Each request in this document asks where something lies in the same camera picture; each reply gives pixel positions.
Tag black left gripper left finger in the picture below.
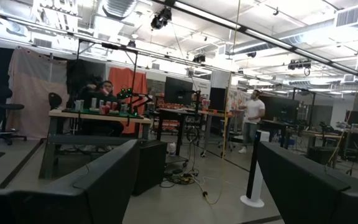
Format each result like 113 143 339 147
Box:
0 139 142 224

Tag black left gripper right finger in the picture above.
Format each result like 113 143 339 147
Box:
255 141 358 224

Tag wooden workbench grey legs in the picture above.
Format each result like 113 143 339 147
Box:
39 107 152 180

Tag large black monitor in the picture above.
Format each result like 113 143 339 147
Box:
259 95 301 122

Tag person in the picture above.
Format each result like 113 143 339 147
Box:
237 89 266 155
79 80 126 138

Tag pink beige curtain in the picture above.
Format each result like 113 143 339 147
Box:
7 46 70 140

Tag colourful printed poster board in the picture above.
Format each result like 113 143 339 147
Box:
227 88 251 111

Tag orange curtain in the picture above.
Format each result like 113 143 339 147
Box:
108 67 149 135

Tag wooden workbench with red items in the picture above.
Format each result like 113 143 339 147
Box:
155 107 234 156

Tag long ceiling light bar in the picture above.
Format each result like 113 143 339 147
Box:
154 0 358 84

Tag white post with base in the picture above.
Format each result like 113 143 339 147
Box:
239 129 270 208

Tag tangled black floor cables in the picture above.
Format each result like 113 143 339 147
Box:
159 167 204 189

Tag yellow hanging extension cord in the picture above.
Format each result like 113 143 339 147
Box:
197 0 242 206

